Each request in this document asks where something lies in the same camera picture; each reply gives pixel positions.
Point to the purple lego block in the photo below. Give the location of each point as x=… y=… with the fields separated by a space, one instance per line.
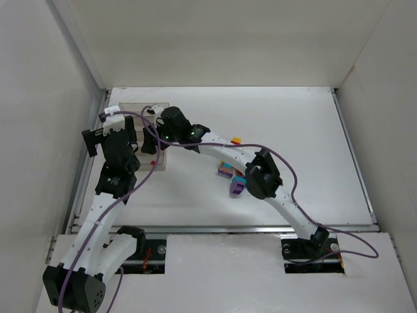
x=236 y=188

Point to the cyan lego lower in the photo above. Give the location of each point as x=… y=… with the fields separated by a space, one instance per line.
x=240 y=180

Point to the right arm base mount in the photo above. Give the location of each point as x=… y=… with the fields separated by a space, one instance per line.
x=299 y=258

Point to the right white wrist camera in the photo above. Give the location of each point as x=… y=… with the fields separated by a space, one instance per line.
x=155 y=110

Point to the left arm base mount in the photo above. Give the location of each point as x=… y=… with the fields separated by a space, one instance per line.
x=149 y=257

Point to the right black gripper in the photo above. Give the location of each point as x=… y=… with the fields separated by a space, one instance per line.
x=150 y=143

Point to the clear bin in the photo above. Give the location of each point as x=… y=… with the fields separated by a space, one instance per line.
x=145 y=161
x=138 y=123
x=142 y=135
x=139 y=106

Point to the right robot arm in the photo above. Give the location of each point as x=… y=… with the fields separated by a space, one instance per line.
x=263 y=178

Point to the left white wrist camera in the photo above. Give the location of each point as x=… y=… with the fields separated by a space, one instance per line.
x=112 y=120

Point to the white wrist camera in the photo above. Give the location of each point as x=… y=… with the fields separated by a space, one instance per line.
x=155 y=110
x=112 y=120

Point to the aluminium rail front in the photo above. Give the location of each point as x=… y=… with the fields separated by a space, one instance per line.
x=249 y=229

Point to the purple tan lego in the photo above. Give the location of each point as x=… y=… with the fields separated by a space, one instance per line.
x=225 y=171

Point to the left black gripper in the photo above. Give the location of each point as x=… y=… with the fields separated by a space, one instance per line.
x=106 y=137

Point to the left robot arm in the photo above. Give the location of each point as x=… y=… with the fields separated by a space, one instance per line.
x=79 y=281

